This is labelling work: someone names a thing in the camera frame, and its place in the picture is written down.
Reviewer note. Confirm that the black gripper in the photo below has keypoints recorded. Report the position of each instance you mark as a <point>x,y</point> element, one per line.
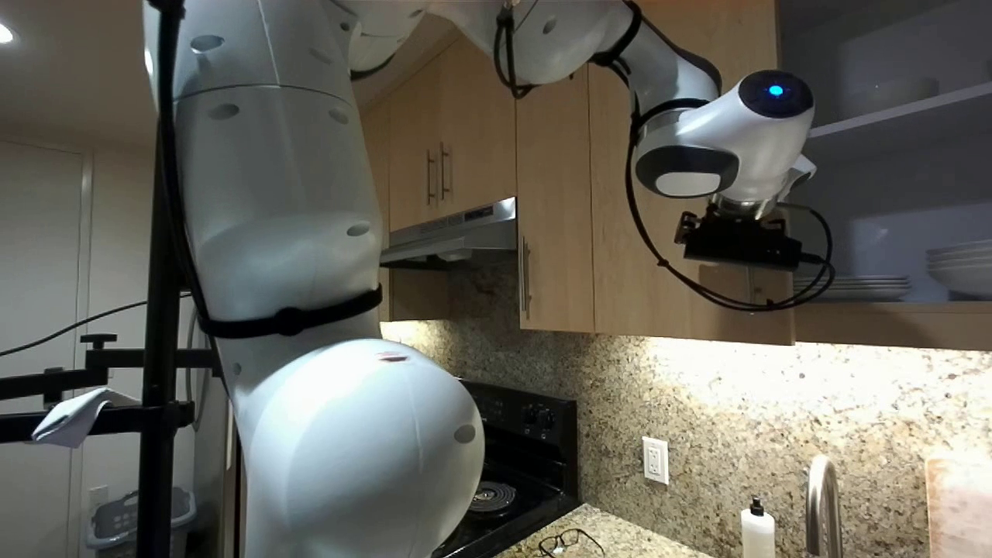
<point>747,219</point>

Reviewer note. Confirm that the wide wooden cabinet door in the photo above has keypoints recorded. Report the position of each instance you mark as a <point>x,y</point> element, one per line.
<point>638,315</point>

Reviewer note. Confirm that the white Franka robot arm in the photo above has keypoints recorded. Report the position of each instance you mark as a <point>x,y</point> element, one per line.
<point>280,186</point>

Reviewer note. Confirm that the white cabinet shelf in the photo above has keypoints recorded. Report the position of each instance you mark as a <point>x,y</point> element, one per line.
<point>908,108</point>

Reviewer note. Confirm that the narrow wooden cabinet door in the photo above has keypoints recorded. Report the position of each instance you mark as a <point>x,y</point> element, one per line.
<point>558,268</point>

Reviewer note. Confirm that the small wooden cabinet door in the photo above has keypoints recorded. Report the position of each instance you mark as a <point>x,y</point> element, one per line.
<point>480,156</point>
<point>410,164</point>

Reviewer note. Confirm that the wooden corner cabinet unit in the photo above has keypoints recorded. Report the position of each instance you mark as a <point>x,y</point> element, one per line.
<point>384,173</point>

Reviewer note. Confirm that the white plate stack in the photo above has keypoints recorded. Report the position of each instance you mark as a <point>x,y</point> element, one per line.
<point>879,290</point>

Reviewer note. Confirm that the shallow white bowl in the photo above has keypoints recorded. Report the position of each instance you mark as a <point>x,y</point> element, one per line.
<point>887,93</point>

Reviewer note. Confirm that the white dish stack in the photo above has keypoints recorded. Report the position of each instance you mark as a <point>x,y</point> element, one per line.
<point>966,273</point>

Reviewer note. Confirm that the stainless steel range hood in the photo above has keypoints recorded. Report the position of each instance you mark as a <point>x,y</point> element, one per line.
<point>454,236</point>

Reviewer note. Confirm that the steel kitchen faucet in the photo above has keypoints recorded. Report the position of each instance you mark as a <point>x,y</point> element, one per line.
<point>822,507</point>

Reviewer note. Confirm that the black stove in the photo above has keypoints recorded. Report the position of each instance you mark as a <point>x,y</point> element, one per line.
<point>527,436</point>

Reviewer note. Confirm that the white soap bottle black cap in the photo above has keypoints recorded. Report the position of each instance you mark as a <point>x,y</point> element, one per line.
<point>758,531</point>

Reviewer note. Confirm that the pale wooden cutting board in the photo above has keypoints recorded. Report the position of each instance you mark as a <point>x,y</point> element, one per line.
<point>961,511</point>

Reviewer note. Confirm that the round stove burner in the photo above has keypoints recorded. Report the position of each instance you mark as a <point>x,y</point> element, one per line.
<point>498,497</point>

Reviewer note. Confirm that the white paper note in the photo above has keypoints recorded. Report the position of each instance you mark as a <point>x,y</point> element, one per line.
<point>78,412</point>

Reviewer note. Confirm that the grey laundry basket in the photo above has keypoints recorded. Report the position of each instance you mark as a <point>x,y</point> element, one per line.
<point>112,521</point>

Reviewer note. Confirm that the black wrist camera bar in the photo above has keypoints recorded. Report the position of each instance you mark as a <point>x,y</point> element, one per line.
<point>744,253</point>

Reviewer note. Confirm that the white wall outlet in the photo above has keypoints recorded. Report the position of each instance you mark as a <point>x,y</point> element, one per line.
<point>655,459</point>

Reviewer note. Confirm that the black metal camera stand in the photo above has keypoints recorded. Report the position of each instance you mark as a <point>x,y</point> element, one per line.
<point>156,466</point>

